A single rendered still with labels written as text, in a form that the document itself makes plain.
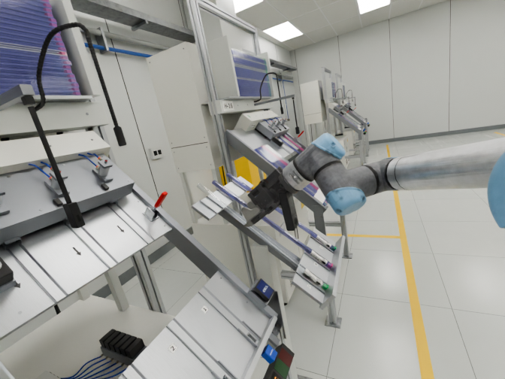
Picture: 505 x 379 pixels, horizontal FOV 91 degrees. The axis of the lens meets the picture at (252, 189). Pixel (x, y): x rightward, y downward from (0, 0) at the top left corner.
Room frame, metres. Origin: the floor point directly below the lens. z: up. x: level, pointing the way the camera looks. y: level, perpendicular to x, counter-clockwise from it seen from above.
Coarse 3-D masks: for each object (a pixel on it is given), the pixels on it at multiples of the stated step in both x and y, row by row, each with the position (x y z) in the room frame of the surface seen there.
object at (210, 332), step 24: (216, 288) 0.58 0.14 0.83; (192, 312) 0.50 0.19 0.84; (216, 312) 0.52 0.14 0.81; (240, 312) 0.54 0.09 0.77; (168, 336) 0.43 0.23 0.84; (192, 336) 0.45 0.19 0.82; (216, 336) 0.47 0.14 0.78; (240, 336) 0.49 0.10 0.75; (144, 360) 0.38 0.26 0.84; (168, 360) 0.40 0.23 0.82; (192, 360) 0.41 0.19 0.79; (216, 360) 0.42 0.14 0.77; (240, 360) 0.44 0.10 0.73
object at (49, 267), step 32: (64, 224) 0.56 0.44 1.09; (96, 224) 0.60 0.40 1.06; (128, 224) 0.63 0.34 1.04; (160, 224) 0.68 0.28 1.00; (0, 256) 0.45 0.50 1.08; (32, 256) 0.47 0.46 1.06; (64, 256) 0.50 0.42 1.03; (96, 256) 0.52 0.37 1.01; (128, 256) 0.55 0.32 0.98; (32, 288) 0.42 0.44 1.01; (64, 288) 0.44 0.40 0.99; (0, 320) 0.36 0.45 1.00
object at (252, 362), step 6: (276, 318) 0.55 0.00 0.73; (270, 324) 0.52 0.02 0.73; (270, 330) 0.51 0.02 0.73; (264, 336) 0.49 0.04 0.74; (264, 342) 0.48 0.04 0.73; (258, 348) 0.46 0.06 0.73; (252, 354) 0.46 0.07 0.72; (258, 354) 0.45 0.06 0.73; (252, 360) 0.43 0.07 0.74; (258, 360) 0.44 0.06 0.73; (246, 366) 0.44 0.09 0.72; (252, 366) 0.42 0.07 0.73; (246, 372) 0.41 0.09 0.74; (240, 378) 0.41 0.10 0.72; (246, 378) 0.40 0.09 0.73
